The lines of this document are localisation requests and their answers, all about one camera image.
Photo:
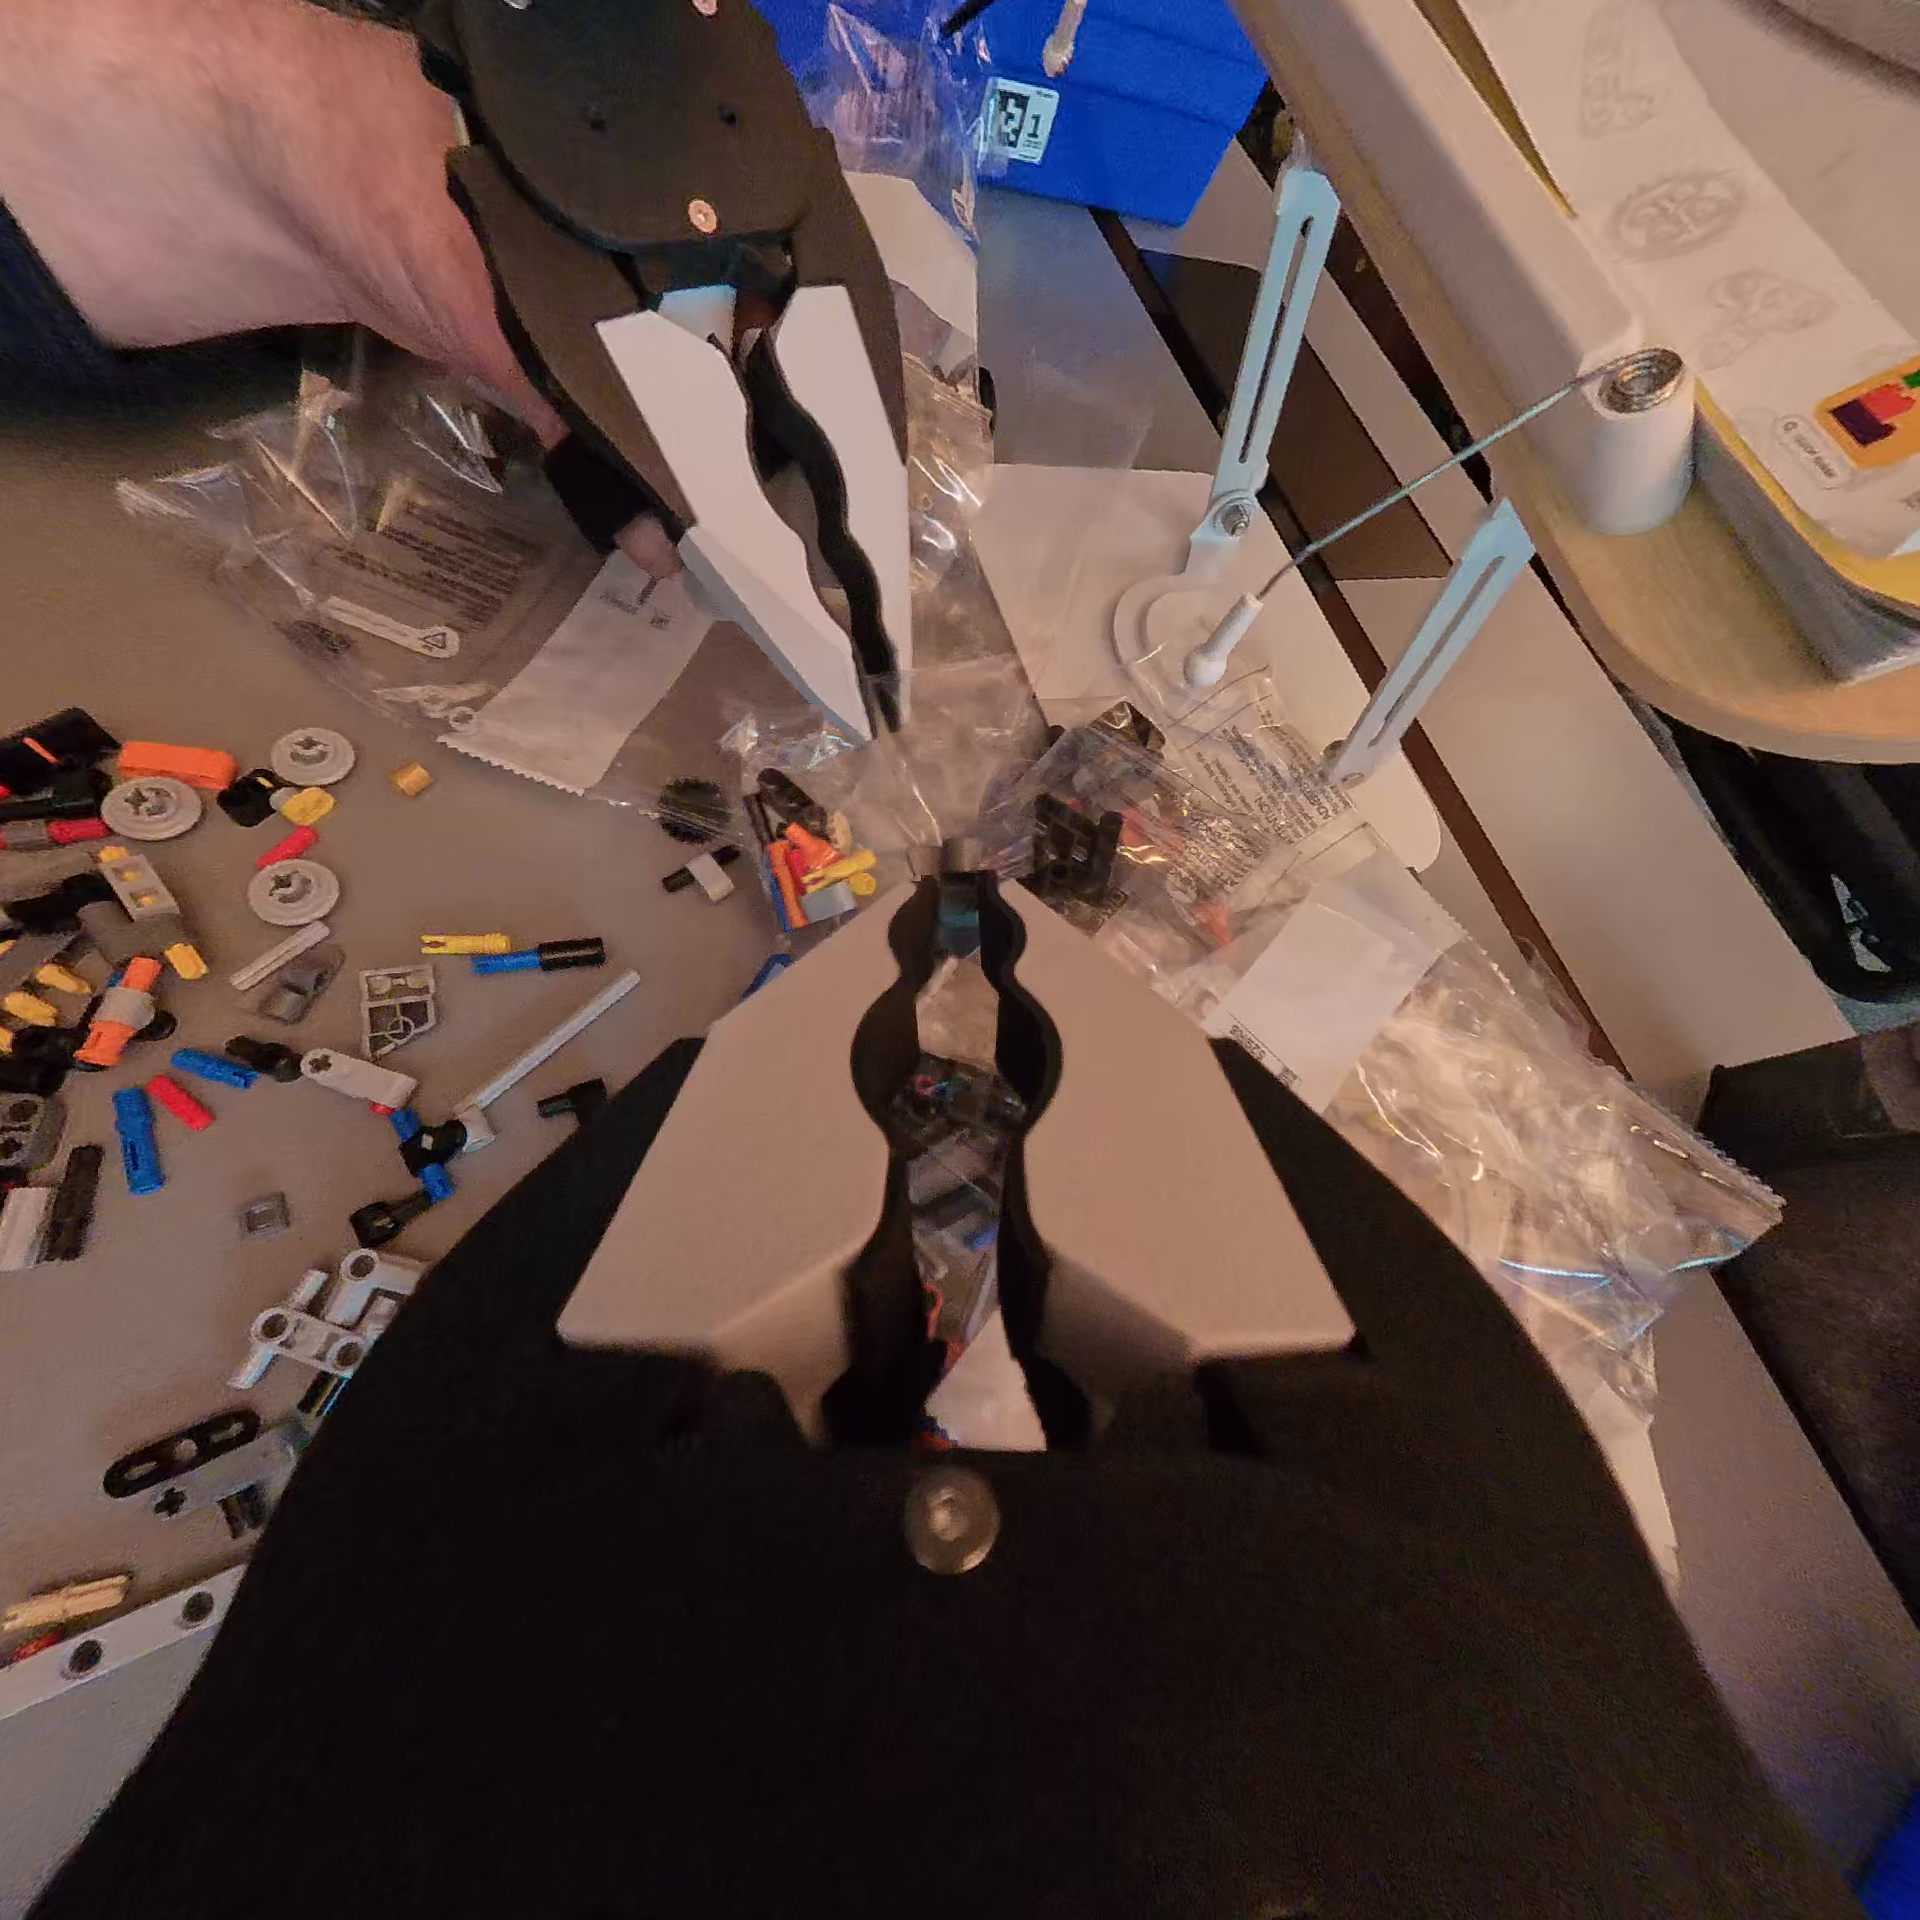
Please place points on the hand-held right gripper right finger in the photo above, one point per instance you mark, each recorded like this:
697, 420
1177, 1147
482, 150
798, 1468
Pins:
1184, 1185

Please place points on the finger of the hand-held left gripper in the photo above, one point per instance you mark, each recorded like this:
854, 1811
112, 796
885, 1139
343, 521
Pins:
863, 450
704, 481

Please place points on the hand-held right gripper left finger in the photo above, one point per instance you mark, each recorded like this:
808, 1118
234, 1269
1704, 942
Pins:
735, 1185

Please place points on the grey toy pulley wheel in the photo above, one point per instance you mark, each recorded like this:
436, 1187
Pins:
294, 892
149, 808
312, 757

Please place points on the pile of toy bricks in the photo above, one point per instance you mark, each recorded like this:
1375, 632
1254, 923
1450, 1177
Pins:
137, 1140

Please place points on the person's left hand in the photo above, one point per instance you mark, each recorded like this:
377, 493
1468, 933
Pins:
329, 181

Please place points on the serrated white paper bag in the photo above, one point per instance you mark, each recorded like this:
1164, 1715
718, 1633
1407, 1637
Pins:
585, 675

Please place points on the flat clear empty bag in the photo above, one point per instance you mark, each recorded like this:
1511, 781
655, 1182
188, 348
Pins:
406, 555

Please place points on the crumpled clear bag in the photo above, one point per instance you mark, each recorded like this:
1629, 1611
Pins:
1560, 1155

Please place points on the blue bin with white tag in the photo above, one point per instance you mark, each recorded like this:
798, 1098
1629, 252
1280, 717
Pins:
1141, 89

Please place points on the orange toy panel piece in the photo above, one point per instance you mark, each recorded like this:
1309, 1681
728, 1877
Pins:
177, 763

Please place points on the long grey toy beam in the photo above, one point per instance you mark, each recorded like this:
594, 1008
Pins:
119, 1641

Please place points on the white instruction booklet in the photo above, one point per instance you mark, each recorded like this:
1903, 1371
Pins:
1724, 225

